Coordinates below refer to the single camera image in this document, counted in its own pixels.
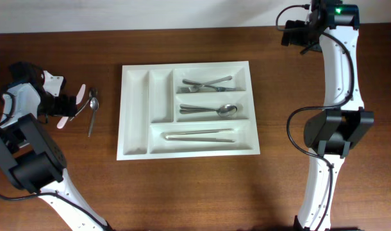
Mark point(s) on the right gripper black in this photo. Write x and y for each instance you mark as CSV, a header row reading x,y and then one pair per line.
x,y
297,27

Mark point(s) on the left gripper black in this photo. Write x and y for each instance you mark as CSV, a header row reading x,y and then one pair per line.
x,y
63,110

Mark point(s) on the pink plastic knife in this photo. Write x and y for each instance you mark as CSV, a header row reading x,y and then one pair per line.
x,y
62,122

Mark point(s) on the small steel teaspoon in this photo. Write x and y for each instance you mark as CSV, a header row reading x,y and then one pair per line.
x,y
92,94
94,104

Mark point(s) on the steel spoon sideways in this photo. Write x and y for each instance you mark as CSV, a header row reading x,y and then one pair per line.
x,y
223,111

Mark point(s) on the steel serrated tongs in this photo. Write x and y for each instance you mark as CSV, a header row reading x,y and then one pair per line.
x,y
197,136

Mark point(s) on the steel fork angled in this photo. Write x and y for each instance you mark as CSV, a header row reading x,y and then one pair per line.
x,y
196,87

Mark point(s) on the steel fork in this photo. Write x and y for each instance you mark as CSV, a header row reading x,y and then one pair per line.
x,y
227,78

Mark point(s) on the steel spoon blue-tinted handle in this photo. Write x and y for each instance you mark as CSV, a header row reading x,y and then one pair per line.
x,y
191,107

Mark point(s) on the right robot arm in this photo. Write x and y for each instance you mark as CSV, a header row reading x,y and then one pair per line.
x,y
331,28

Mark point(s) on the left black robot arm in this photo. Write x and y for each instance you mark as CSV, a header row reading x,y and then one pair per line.
x,y
29,157

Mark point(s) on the white plastic cutlery tray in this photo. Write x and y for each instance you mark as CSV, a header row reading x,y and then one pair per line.
x,y
150,100

